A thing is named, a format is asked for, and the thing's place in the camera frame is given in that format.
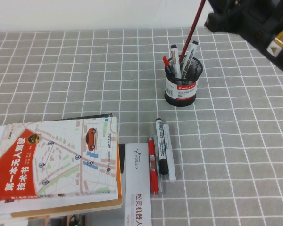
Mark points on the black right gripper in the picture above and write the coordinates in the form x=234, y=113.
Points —
x=238, y=16

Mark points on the red pencil with eraser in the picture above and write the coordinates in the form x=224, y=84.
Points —
x=193, y=26

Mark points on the red capped pen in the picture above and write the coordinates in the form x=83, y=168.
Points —
x=165, y=61

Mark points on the black mesh pen holder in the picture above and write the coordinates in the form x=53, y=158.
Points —
x=184, y=99

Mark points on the red retractable pen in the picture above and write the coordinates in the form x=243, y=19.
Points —
x=152, y=169

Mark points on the clear gel pen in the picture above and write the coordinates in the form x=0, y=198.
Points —
x=160, y=188

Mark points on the white whiteboard marker black lettering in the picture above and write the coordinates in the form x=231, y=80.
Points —
x=190, y=55

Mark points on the white marker with black cap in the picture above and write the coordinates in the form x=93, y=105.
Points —
x=175, y=58

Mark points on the white marker with black ends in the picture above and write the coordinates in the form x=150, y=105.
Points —
x=160, y=146

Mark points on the all white marker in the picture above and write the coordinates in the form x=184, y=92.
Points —
x=169, y=155

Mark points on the grey grid tablecloth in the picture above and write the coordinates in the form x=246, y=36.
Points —
x=85, y=82

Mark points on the black notebook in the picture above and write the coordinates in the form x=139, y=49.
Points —
x=121, y=160

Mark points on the white AgileX brochure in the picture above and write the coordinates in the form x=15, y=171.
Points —
x=138, y=179

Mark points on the book with map cover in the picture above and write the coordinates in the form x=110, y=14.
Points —
x=61, y=153

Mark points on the orange edged book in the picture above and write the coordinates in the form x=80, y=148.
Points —
x=61, y=210

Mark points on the white book with black characters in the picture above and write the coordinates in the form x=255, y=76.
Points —
x=49, y=204

